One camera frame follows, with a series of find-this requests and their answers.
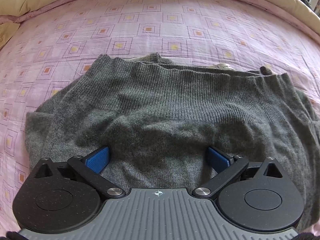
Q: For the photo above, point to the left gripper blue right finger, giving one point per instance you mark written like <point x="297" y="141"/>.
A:
<point x="228" y="169"/>

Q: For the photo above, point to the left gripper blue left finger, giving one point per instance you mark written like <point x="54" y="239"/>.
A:
<point x="89" y="168"/>

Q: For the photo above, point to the dark grey knitted garment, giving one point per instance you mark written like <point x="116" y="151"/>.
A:
<point x="159" y="118"/>

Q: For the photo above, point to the pink patterned bed sheet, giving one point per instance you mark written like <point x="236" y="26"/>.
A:
<point x="51" y="50"/>

